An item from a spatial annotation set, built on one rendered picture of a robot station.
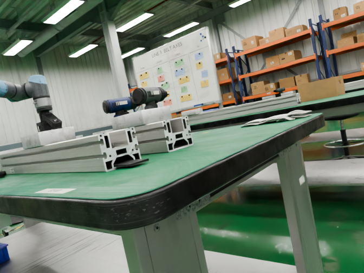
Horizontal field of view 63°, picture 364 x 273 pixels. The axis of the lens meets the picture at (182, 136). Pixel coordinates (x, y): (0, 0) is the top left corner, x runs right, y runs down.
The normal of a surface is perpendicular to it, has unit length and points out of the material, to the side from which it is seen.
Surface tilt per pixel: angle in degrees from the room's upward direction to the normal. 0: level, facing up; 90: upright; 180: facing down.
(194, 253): 90
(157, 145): 90
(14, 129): 90
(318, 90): 89
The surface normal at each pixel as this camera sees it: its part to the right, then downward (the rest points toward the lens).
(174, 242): 0.75, -0.11
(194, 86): -0.63, 0.18
